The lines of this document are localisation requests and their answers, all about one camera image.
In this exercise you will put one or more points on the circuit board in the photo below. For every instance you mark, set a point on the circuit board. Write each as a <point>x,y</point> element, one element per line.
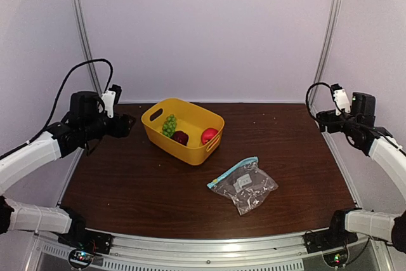
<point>336,259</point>
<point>80,259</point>

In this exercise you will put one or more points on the right aluminium frame post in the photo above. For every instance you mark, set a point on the right aluminium frame post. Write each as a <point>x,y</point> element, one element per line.
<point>328,39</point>

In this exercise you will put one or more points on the clear zip top bag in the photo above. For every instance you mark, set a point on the clear zip top bag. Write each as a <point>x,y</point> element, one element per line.
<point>245,184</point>

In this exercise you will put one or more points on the left aluminium frame post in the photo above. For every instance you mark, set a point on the left aluminium frame post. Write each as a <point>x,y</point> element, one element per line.
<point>85,45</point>

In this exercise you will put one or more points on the dark red plastic apple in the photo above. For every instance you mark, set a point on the dark red plastic apple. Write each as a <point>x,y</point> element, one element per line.
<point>180,137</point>

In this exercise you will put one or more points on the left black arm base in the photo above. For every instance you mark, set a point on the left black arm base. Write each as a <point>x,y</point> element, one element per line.
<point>82,238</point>

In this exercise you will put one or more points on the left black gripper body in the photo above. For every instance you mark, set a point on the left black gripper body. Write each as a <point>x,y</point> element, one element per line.
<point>118,130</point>

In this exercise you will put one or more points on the front aluminium rail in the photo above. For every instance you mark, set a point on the front aluminium rail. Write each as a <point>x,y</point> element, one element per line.
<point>278,252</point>

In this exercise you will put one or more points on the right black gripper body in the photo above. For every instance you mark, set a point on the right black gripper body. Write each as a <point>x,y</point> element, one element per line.
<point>332,127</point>

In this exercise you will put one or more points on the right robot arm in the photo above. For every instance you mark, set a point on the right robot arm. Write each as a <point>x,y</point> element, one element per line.
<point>355,118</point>

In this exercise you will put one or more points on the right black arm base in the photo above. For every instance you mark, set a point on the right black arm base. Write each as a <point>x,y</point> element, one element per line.
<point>334,236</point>

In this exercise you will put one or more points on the left circuit board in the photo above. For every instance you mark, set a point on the left circuit board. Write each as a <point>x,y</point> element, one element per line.
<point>80,259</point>

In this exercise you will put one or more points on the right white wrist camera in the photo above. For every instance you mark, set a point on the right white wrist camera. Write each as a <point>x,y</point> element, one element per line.
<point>341,100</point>

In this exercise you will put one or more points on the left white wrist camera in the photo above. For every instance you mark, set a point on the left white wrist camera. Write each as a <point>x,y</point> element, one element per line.
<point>109,99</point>

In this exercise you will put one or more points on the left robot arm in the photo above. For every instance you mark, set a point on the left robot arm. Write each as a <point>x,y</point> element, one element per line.
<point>91,117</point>

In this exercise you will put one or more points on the green plastic grape bunch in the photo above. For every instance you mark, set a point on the green plastic grape bunch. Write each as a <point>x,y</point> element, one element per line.
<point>169,126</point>

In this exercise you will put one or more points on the aluminium frame post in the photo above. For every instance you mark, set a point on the aluminium frame post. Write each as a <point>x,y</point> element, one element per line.
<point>328,39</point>
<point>85,45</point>

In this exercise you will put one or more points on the right circuit board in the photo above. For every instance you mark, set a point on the right circuit board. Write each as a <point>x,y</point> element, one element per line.
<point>336,259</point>

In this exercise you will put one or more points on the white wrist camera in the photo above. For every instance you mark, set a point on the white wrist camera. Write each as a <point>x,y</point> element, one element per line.
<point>341,100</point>
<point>109,99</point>

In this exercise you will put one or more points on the bright red plastic apple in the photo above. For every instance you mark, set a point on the bright red plastic apple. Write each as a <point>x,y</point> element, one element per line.
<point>208,135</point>

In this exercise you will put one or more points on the yellow plastic basket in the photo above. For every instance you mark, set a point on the yellow plastic basket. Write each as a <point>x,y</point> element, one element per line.
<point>191,119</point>

